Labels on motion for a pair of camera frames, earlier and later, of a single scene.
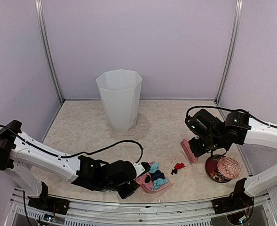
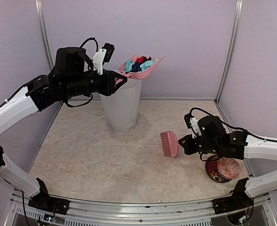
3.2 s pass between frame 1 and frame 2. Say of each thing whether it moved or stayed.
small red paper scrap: moved
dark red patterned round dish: stayed
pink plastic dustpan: moved
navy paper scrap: moved
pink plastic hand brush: moved
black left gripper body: moved
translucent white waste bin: stayed
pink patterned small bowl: stayed
